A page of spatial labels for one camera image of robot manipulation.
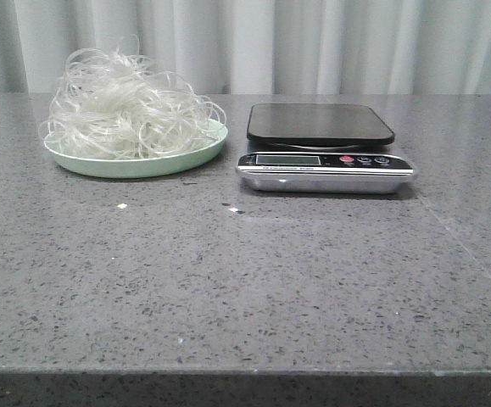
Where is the white vermicelli noodle bundle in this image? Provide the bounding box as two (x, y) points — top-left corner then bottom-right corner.
(40, 47), (226, 160)

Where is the light green round plate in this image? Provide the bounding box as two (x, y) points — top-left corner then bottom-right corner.
(44, 119), (228, 179)

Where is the black silver kitchen scale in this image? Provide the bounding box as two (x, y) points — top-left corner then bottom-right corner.
(236, 103), (417, 194)

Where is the white pleated curtain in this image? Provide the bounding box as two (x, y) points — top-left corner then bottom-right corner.
(0, 1), (491, 94)

